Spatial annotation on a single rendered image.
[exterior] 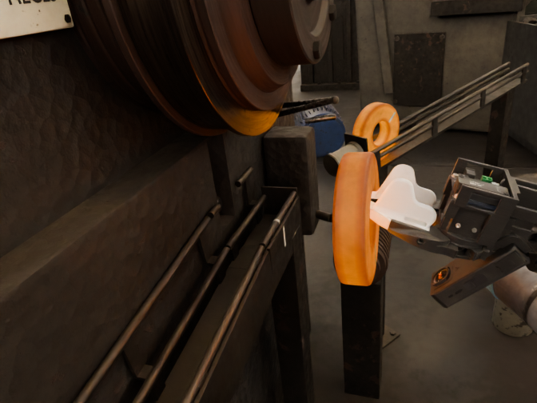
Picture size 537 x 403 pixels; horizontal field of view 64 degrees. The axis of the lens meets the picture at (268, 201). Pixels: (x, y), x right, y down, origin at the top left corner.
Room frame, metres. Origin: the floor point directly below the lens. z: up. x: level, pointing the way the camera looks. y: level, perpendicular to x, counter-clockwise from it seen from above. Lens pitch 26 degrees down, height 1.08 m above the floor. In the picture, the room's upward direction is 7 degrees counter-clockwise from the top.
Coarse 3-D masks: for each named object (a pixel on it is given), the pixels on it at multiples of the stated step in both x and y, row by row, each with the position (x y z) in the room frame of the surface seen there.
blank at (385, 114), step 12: (372, 108) 1.06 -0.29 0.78; (384, 108) 1.08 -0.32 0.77; (360, 120) 1.05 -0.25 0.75; (372, 120) 1.06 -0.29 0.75; (384, 120) 1.08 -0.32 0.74; (396, 120) 1.11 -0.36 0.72; (360, 132) 1.04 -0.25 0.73; (372, 132) 1.06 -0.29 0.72; (384, 132) 1.10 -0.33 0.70; (396, 132) 1.11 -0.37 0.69; (372, 144) 1.06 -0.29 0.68; (384, 156) 1.08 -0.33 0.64
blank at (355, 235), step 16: (352, 160) 0.43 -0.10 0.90; (368, 160) 0.43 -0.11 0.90; (336, 176) 0.41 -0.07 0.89; (352, 176) 0.41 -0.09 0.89; (368, 176) 0.41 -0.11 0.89; (336, 192) 0.40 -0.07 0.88; (352, 192) 0.39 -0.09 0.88; (368, 192) 0.41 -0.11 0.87; (336, 208) 0.39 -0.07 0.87; (352, 208) 0.38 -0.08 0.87; (368, 208) 0.40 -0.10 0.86; (336, 224) 0.38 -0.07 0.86; (352, 224) 0.37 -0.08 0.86; (368, 224) 0.40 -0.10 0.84; (336, 240) 0.37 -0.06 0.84; (352, 240) 0.37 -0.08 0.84; (368, 240) 0.39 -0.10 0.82; (336, 256) 0.37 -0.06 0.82; (352, 256) 0.37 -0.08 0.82; (368, 256) 0.39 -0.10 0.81; (336, 272) 0.38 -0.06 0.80; (352, 272) 0.37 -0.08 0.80; (368, 272) 0.38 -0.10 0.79
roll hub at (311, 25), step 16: (256, 0) 0.52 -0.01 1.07; (272, 0) 0.51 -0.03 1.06; (288, 0) 0.50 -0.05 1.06; (304, 0) 0.60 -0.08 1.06; (320, 0) 0.70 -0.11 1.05; (256, 16) 0.52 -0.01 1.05; (272, 16) 0.52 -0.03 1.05; (288, 16) 0.51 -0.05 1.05; (304, 16) 0.60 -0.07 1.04; (320, 16) 0.68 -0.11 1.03; (272, 32) 0.53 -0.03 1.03; (288, 32) 0.53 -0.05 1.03; (304, 32) 0.55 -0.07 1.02; (320, 32) 0.64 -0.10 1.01; (272, 48) 0.55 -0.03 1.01; (288, 48) 0.55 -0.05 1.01; (304, 48) 0.55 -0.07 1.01; (288, 64) 0.60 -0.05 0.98; (304, 64) 0.60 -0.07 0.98
